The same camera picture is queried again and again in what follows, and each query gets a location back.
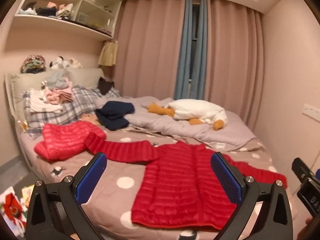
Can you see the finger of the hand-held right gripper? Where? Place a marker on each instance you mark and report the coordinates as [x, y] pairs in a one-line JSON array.
[[302, 168]]

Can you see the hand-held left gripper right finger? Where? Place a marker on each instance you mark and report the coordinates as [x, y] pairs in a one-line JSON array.
[[226, 180]]

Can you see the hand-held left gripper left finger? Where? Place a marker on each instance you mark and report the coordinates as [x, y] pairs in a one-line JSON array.
[[91, 177]]

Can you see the red down jacket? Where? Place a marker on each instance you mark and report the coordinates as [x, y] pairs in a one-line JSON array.
[[180, 185], [65, 140]]

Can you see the white folded clothes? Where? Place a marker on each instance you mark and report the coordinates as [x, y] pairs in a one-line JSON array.
[[40, 103]]

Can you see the bed with dotted brown sheet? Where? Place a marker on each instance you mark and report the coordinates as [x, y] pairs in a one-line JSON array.
[[125, 172]]

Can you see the orange printed cloth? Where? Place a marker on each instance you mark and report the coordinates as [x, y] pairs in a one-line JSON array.
[[90, 118]]

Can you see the navy blue garment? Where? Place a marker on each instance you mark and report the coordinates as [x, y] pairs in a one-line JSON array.
[[112, 115]]

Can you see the plaid pillow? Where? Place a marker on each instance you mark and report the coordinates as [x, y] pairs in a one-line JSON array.
[[75, 105]]

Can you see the white goose plush toy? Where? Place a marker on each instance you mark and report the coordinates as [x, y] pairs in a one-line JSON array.
[[197, 110]]

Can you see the red printed paper bag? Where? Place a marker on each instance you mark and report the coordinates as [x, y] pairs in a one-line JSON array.
[[12, 205]]

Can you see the grey duvet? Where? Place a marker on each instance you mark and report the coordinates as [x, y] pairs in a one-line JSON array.
[[155, 122]]

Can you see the dark brown cloth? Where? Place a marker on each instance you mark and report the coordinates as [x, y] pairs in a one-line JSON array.
[[105, 86]]

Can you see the beige pillow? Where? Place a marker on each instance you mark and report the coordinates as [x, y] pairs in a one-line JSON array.
[[85, 77], [25, 85]]

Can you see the grey crumpled garment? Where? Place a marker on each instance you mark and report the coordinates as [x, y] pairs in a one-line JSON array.
[[57, 78]]

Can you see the cream plush toy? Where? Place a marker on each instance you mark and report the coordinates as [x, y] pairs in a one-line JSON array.
[[75, 63]]

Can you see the pink curtain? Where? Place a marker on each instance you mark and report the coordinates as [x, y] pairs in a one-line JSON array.
[[150, 50], [232, 62]]

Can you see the black and white plush dog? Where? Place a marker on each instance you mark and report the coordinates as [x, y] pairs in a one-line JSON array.
[[58, 62]]

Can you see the yellow pleated hanging cloth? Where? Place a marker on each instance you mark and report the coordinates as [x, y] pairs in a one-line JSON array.
[[108, 53]]

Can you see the floral fabric bag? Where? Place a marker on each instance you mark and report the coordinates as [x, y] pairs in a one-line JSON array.
[[33, 63]]

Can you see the blue sheer curtain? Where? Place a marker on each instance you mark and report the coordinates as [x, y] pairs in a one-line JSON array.
[[183, 55]]

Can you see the cream printed bag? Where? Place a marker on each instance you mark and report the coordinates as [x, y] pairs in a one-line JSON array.
[[65, 11]]

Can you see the black folded cloth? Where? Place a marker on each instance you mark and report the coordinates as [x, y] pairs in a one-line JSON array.
[[46, 11]]

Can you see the white wall socket strip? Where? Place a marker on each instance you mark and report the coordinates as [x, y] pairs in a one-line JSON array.
[[312, 110]]

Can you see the white wall shelf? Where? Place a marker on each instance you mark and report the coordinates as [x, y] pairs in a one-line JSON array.
[[62, 26]]

